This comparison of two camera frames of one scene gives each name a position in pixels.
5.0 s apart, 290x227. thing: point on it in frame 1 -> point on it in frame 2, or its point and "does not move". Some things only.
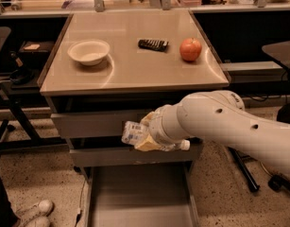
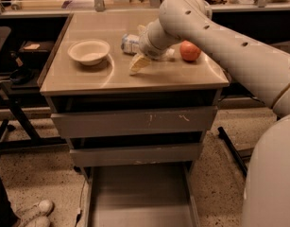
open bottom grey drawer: (141, 197) does not move
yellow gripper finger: (148, 119) -> (141, 28)
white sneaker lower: (39, 221) does not move
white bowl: (89, 52) does not move
